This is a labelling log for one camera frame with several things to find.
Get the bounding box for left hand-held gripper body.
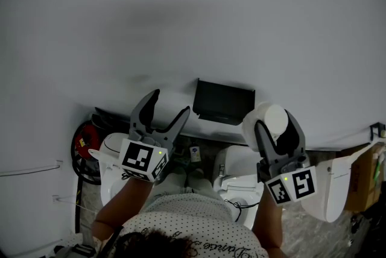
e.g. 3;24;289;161
121;128;176;184

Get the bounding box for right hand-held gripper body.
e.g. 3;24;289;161
256;155;318;207

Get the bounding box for person's left forearm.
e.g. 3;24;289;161
91;177;155;241

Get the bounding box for person's right forearm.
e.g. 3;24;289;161
252;190;286;258

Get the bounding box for black bag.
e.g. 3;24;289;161
92;107;132;134

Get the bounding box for white bottle with purple label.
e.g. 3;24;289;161
189;145;201;163

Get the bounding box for light grey trousers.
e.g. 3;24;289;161
147;166;226;202

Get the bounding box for black rectangular tray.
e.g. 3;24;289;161
192;78;256;127

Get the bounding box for cardboard box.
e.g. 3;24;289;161
343;145;382;213

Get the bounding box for white dotted shirt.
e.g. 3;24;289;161
119;193;271;258

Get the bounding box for red cable reel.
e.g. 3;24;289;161
71;119;102;186

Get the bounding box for thin black cable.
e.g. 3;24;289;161
224;198;262;223

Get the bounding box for black hose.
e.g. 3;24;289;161
74;181;83;234

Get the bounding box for black shoulder strap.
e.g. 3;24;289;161
101;225;125;258

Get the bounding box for white wall cable duct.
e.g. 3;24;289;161
0;160;64;177

